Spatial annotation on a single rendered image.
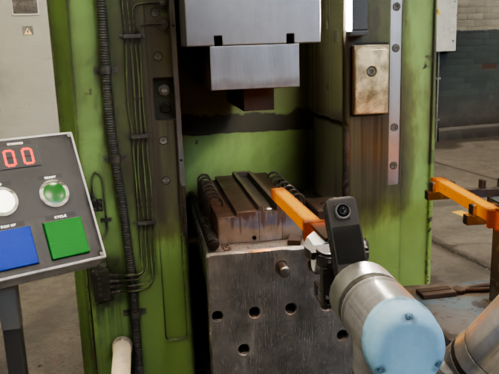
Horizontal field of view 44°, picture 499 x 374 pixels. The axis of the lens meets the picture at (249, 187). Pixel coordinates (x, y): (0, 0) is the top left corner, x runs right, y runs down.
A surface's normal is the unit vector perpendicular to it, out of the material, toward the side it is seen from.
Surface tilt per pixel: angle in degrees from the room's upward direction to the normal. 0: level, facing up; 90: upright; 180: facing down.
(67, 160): 60
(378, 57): 90
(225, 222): 90
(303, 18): 90
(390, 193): 90
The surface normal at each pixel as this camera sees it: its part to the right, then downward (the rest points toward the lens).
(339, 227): 0.09, -0.23
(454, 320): -0.04, -0.97
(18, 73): 0.34, 0.20
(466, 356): -0.93, -0.04
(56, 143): 0.48, -0.34
